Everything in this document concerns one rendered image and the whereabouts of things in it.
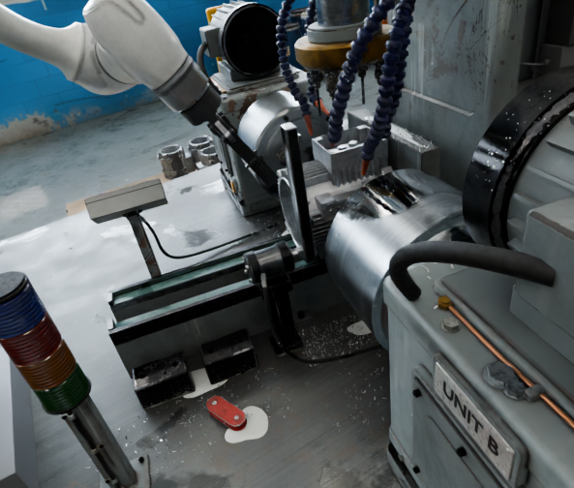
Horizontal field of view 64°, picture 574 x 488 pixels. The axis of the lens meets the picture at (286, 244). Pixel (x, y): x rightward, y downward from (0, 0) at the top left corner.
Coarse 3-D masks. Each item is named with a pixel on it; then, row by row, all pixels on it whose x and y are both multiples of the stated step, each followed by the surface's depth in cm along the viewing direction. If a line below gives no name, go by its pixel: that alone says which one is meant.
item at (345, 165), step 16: (352, 128) 95; (368, 128) 94; (320, 144) 90; (336, 144) 96; (352, 144) 91; (384, 144) 88; (320, 160) 92; (336, 160) 87; (352, 160) 88; (384, 160) 90; (336, 176) 88; (352, 176) 90; (368, 176) 90
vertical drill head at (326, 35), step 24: (336, 0) 74; (360, 0) 74; (312, 24) 81; (336, 24) 76; (360, 24) 74; (384, 24) 83; (312, 48) 76; (336, 48) 74; (384, 48) 75; (312, 72) 85; (336, 72) 78; (360, 72) 88
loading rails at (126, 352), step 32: (224, 256) 102; (128, 288) 98; (160, 288) 97; (192, 288) 99; (224, 288) 94; (256, 288) 92; (320, 288) 98; (128, 320) 90; (160, 320) 88; (192, 320) 91; (224, 320) 94; (256, 320) 96; (128, 352) 89; (160, 352) 92; (192, 352) 95
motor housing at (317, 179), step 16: (304, 176) 89; (320, 176) 89; (288, 192) 101; (320, 192) 89; (336, 192) 89; (352, 192) 89; (288, 208) 103; (288, 224) 103; (320, 224) 88; (320, 240) 90
